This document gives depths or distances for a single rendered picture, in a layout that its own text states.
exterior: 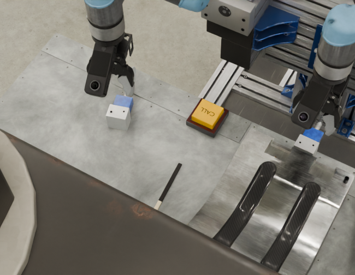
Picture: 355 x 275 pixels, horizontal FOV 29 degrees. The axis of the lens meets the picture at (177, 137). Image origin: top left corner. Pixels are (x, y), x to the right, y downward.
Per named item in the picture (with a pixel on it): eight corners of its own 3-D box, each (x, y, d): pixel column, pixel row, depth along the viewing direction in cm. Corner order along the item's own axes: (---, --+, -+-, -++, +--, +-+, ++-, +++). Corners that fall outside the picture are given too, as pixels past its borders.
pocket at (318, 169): (313, 165, 159) (315, 157, 155) (335, 174, 157) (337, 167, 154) (305, 180, 157) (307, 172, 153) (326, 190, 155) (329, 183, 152)
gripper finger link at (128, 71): (140, 82, 157) (125, 57, 150) (138, 87, 156) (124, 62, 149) (122, 82, 158) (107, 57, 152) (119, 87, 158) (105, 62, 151)
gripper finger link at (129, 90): (147, 81, 163) (132, 55, 156) (140, 100, 160) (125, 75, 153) (135, 81, 164) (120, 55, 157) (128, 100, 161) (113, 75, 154)
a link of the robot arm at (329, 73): (346, 75, 132) (307, 58, 135) (341, 88, 136) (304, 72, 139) (361, 48, 136) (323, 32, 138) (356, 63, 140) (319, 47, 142)
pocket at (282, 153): (271, 145, 162) (272, 137, 158) (291, 155, 160) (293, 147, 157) (262, 160, 160) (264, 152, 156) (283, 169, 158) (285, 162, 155)
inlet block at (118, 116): (123, 85, 178) (120, 73, 173) (141, 89, 177) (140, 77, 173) (107, 127, 172) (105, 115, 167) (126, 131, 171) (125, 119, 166)
